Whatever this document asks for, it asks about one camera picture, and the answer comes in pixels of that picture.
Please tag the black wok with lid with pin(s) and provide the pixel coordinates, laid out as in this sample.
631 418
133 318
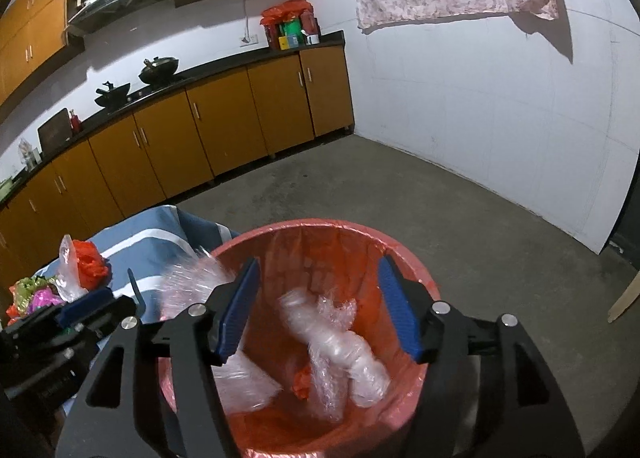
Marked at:
158 71

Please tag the magenta plastic bag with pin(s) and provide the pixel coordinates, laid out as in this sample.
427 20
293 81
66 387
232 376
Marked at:
43 298

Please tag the blue white striped cloth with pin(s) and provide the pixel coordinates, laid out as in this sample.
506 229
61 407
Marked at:
147 243

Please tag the clear jar on counter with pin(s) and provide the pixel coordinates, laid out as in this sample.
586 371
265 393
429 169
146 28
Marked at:
30 156

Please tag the beige plastic stool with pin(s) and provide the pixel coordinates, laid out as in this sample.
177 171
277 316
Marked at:
626 299

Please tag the small red plastic bag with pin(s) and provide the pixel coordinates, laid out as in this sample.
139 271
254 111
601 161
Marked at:
93 270

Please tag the clear bubble wrap bundle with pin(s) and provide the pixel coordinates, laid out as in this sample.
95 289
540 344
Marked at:
344 368

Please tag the clear plastic wrap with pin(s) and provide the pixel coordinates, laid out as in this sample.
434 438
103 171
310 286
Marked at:
67 280

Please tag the red bottle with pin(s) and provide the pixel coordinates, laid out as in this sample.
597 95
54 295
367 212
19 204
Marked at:
75 122

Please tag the red plastic trash basket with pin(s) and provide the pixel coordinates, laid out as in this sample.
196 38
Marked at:
328 258

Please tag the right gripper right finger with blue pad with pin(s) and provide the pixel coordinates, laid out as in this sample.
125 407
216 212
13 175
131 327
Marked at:
521 410

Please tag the lower wooden kitchen cabinets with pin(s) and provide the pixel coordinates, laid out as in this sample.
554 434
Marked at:
218 119

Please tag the red bag with containers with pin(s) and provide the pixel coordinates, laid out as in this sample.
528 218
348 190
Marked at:
290 24

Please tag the dark cutting board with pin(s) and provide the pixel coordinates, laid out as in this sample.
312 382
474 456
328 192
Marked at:
55 132

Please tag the black wok with utensil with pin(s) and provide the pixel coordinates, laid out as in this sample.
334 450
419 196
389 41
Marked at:
111 97

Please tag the olive green wrapper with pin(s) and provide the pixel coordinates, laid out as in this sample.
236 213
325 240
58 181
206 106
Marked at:
25 288

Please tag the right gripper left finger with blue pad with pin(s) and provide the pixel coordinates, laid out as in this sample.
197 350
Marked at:
151 391

